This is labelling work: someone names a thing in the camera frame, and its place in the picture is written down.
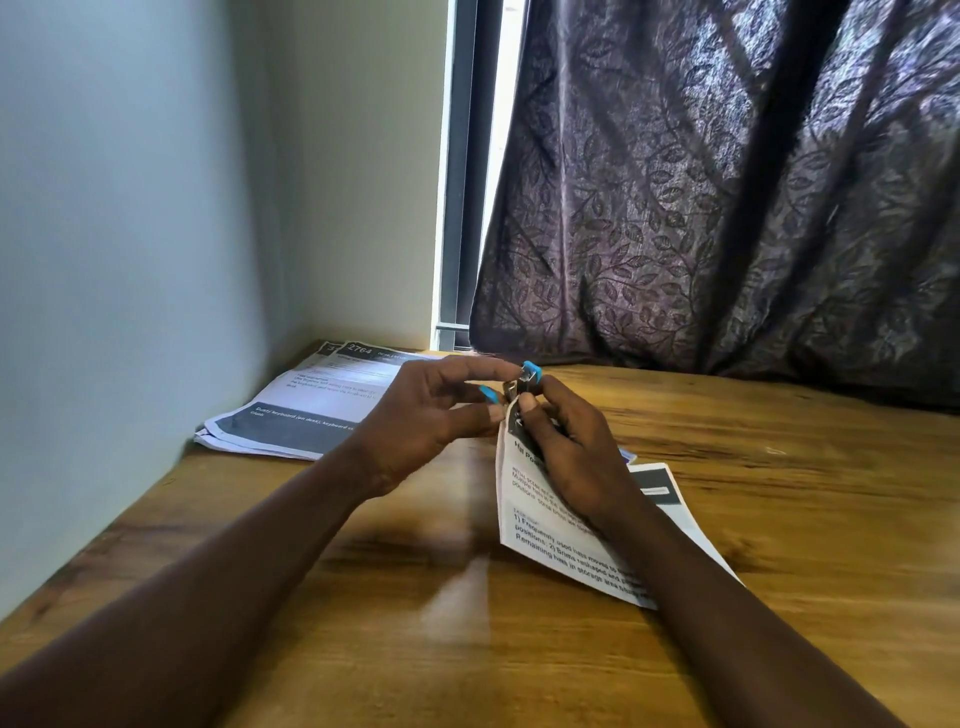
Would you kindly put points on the person's right hand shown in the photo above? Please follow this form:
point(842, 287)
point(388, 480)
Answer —
point(581, 465)

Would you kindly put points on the person's left hand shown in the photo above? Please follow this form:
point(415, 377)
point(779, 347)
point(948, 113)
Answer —
point(409, 420)

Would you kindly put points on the person's left thumb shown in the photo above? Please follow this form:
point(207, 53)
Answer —
point(472, 424)

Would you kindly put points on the person's right thumb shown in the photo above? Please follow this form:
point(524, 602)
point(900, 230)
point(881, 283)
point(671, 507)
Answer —
point(528, 411)

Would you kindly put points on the person's left middle finger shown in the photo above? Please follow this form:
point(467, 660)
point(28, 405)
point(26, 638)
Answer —
point(484, 395)

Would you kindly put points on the small metal binder clip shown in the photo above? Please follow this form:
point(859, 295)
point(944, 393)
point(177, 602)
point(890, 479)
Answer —
point(517, 387)

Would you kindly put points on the white printed paper sheet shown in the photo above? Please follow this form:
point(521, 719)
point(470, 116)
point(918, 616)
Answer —
point(551, 544)

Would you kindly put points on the person's right forearm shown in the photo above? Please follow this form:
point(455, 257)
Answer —
point(735, 645)

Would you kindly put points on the person's left forearm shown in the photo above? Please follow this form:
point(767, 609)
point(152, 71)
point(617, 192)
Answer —
point(187, 615)

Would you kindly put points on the white sheet with dark header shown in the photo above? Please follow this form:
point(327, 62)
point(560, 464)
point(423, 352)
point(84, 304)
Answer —
point(315, 405)
point(225, 442)
point(682, 525)

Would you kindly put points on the dark leaf-patterned curtain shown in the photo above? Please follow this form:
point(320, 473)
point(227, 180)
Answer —
point(712, 195)

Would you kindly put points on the grey window frame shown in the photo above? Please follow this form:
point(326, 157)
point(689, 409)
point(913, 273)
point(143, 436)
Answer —
point(469, 165)

